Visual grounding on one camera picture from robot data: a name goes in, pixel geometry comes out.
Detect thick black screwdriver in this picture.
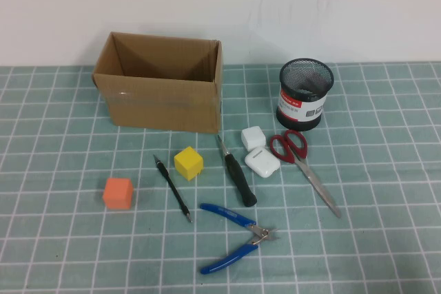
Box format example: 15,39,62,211
216,134,258,209

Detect thin black precision screwdriver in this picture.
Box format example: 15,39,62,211
153,154,194,224

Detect blue-handled cutting pliers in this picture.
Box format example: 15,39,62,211
199,202,280,275

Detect red-handled scissors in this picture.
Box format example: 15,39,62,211
269,129,342,220

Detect white cube block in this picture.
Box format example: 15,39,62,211
240,125,267,152

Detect yellow cube block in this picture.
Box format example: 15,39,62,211
174,146,205,182

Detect white earbuds case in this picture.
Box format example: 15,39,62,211
244,146,281,179

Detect brown cardboard box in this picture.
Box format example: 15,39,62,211
92,31,224,134

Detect black mesh pen holder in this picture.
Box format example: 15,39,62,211
275,59,336,132

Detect orange cube block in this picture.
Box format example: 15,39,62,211
102,177,134,211

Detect green checked tablecloth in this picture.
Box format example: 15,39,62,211
0,62,441,294

